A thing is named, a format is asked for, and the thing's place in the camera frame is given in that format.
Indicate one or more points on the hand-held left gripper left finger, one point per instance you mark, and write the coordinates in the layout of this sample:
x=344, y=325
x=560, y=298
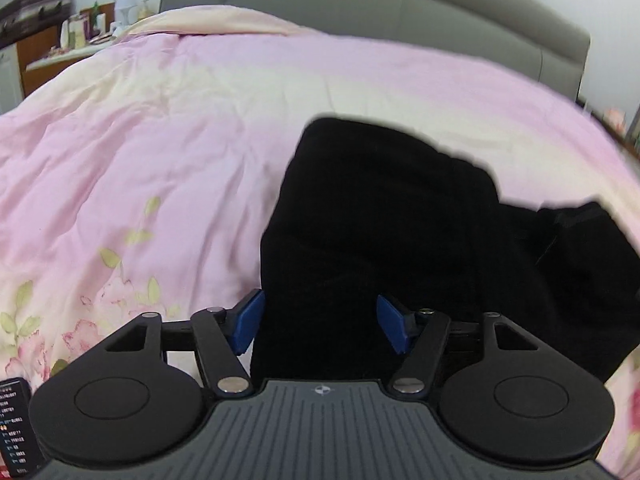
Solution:
x=247, y=322

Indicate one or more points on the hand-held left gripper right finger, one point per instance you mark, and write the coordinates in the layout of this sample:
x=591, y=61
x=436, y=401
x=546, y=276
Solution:
x=395, y=325

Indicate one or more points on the black pants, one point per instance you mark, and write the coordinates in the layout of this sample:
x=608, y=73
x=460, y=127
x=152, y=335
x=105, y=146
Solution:
x=375, y=235

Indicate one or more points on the pink floral duvet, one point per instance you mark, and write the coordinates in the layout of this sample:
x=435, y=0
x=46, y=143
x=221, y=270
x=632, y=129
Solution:
x=150, y=135

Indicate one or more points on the dark printed packet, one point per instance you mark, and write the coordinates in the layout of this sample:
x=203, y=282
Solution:
x=17, y=425

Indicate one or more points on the pink tissue box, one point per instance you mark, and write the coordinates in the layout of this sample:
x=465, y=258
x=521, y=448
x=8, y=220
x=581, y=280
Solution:
x=615, y=119

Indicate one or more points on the grey padded headboard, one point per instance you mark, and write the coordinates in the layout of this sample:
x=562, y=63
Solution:
x=375, y=5

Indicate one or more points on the wooden nightstand with white top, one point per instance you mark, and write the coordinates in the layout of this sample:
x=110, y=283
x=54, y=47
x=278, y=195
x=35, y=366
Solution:
x=47, y=65

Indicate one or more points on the yellow bottle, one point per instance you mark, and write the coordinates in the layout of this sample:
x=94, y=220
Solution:
x=145, y=10

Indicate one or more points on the white table lamp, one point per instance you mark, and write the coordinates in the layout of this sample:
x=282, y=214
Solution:
x=125, y=7

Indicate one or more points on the group of cosmetic bottles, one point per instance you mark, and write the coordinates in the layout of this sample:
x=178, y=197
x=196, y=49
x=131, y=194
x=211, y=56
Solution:
x=77, y=27

